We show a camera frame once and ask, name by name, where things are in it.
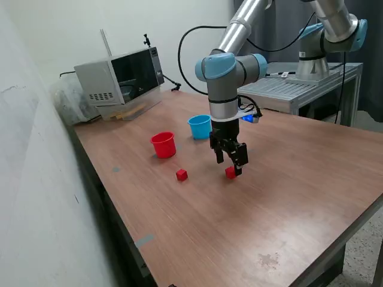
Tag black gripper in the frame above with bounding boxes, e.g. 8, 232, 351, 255
209, 118, 250, 177

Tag blue plastic cup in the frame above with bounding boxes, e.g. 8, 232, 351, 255
187, 114, 212, 141

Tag red plastic cup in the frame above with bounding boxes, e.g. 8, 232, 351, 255
150, 131, 177, 159

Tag clear acrylic stand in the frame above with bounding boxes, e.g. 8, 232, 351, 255
95, 88, 164, 122

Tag wooden strips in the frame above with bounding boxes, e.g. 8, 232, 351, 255
109, 103, 147, 121

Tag long grey tape strip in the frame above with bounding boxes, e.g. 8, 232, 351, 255
134, 234, 156, 249

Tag silver microwave oven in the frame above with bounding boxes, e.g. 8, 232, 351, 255
74, 46, 166, 106

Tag dark grey curtain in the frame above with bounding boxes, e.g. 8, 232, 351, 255
233, 0, 383, 123

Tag clear plastic bag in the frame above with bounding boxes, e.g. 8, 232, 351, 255
49, 73, 101, 126

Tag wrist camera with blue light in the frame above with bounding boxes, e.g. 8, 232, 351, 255
238, 103, 263, 124

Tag aluminium robot mount table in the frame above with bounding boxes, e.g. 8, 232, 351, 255
236, 62, 364, 128

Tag black cable with white tag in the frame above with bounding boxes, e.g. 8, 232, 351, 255
266, 70, 297, 78

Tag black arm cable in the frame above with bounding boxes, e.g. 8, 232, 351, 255
177, 11, 318, 96

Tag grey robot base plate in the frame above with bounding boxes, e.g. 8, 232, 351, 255
285, 69, 341, 86

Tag black hanging base cable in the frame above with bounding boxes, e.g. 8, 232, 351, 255
333, 50, 350, 125

